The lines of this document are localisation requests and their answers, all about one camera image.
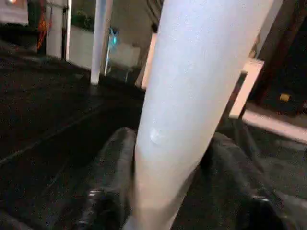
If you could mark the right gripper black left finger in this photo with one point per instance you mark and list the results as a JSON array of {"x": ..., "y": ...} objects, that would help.
[{"x": 112, "y": 182}]

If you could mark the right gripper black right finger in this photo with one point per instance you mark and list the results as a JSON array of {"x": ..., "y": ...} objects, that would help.
[{"x": 235, "y": 196}]

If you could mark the white plastic table leg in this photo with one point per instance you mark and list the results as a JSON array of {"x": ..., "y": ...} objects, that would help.
[
  {"x": 192, "y": 83},
  {"x": 100, "y": 48}
]

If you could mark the grey pole stand blue brackets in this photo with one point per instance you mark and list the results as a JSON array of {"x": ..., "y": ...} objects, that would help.
[{"x": 114, "y": 39}]

